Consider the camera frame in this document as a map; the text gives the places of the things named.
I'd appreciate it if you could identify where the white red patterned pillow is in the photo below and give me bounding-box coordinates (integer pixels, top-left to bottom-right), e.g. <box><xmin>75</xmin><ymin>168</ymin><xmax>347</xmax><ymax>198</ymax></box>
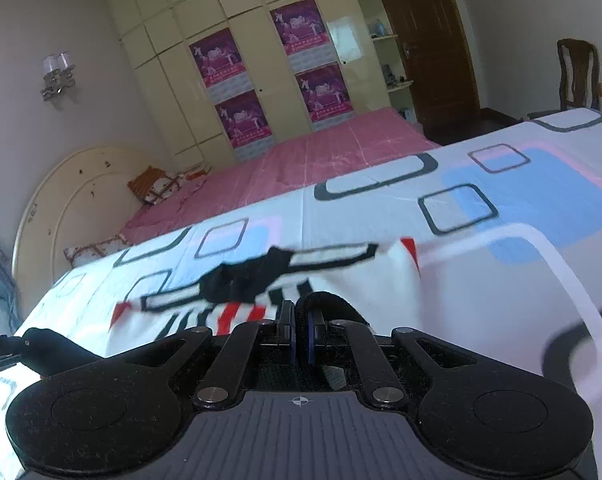
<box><xmin>63</xmin><ymin>236</ymin><xmax>132</xmax><ymax>267</ymax></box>

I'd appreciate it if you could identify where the cream round headboard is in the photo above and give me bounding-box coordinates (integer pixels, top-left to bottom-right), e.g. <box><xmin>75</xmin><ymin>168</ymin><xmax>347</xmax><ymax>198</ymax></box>
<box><xmin>12</xmin><ymin>146</ymin><xmax>176</xmax><ymax>281</ymax></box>

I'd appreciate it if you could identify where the white printed bed cover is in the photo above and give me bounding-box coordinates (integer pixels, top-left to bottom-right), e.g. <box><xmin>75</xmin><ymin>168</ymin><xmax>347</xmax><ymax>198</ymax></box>
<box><xmin>0</xmin><ymin>107</ymin><xmax>602</xmax><ymax>480</ymax></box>

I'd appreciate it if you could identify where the brown wooden door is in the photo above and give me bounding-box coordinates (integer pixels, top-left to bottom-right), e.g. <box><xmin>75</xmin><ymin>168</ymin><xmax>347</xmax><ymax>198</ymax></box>
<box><xmin>368</xmin><ymin>0</ymin><xmax>482</xmax><ymax>143</ymax></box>

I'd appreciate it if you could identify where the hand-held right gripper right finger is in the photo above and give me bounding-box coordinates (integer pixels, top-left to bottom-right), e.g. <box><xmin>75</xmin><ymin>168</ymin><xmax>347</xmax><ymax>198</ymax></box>
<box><xmin>301</xmin><ymin>305</ymin><xmax>512</xmax><ymax>409</ymax></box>

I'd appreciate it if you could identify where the orange patterned pillow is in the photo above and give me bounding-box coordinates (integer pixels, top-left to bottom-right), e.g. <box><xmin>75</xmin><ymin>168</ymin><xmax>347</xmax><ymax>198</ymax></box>
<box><xmin>127</xmin><ymin>165</ymin><xmax>179</xmax><ymax>205</ymax></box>

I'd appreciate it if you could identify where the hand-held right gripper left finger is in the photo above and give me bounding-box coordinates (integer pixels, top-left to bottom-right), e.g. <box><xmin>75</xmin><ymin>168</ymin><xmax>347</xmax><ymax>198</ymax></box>
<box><xmin>103</xmin><ymin>300</ymin><xmax>298</xmax><ymax>409</ymax></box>

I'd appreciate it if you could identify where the cream wardrobe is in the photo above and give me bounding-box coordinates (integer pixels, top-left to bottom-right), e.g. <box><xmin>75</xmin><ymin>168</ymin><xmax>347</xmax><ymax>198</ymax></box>
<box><xmin>101</xmin><ymin>0</ymin><xmax>382</xmax><ymax>166</ymax></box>

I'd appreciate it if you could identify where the striped white knit sweater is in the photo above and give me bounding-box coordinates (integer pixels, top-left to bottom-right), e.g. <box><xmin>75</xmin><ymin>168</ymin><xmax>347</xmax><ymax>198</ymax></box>
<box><xmin>112</xmin><ymin>237</ymin><xmax>432</xmax><ymax>361</ymax></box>

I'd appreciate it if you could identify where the silver wall lamp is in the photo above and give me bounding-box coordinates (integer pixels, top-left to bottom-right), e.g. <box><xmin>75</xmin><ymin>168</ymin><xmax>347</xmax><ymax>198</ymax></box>
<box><xmin>41</xmin><ymin>51</ymin><xmax>78</xmax><ymax>102</ymax></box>

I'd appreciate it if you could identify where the pink bed sheet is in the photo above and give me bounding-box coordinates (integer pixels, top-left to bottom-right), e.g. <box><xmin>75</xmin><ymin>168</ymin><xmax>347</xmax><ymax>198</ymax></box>
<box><xmin>118</xmin><ymin>107</ymin><xmax>442</xmax><ymax>246</ymax></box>

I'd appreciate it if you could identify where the purple wall poster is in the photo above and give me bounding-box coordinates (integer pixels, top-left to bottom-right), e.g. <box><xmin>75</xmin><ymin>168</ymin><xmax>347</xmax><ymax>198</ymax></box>
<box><xmin>215</xmin><ymin>90</ymin><xmax>274</xmax><ymax>150</ymax></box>
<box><xmin>295</xmin><ymin>62</ymin><xmax>356</xmax><ymax>123</ymax></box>
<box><xmin>189</xmin><ymin>28</ymin><xmax>252</xmax><ymax>101</ymax></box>
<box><xmin>269</xmin><ymin>0</ymin><xmax>332</xmax><ymax>72</ymax></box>

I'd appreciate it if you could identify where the brown wooden chair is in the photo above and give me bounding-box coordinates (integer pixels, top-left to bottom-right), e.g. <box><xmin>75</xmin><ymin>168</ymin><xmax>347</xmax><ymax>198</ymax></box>
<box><xmin>528</xmin><ymin>38</ymin><xmax>602</xmax><ymax>121</ymax></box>

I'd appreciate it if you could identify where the cream corner shelf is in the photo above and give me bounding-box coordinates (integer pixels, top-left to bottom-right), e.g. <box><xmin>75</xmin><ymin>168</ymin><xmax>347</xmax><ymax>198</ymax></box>
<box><xmin>351</xmin><ymin>0</ymin><xmax>414</xmax><ymax>122</ymax></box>

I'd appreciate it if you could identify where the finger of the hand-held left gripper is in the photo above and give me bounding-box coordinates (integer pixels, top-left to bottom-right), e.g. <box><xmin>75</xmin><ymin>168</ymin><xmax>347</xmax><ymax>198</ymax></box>
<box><xmin>21</xmin><ymin>327</ymin><xmax>104</xmax><ymax>378</ymax></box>

